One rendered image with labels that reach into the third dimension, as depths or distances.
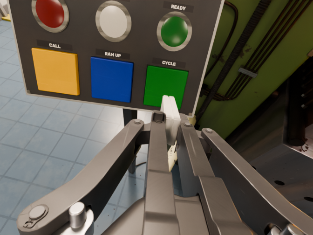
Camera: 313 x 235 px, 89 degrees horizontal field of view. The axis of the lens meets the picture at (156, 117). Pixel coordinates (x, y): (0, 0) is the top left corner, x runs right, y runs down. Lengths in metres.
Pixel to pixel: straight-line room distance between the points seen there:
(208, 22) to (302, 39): 0.30
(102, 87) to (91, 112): 1.25
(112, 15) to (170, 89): 0.15
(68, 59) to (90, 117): 1.22
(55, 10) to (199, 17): 0.23
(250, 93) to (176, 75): 0.38
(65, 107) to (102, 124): 0.39
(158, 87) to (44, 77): 0.21
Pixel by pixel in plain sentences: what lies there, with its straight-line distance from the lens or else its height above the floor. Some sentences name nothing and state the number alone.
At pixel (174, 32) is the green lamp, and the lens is 0.30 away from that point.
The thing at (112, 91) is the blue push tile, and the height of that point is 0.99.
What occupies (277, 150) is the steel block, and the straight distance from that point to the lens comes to 0.50.
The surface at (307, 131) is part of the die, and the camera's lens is 0.53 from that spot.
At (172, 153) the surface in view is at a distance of 0.64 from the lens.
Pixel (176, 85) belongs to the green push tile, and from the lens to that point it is 0.30.
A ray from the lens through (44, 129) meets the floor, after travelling 1.59.
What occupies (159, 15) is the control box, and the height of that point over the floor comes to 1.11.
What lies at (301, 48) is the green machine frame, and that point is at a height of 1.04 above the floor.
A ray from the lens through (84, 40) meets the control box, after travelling 0.32.
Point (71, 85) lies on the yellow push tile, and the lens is 0.34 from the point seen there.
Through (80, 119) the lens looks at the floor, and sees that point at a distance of 1.54.
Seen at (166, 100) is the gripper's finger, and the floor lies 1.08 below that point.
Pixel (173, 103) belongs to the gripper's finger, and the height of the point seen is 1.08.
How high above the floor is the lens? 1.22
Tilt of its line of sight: 55 degrees down
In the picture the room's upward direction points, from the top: 12 degrees clockwise
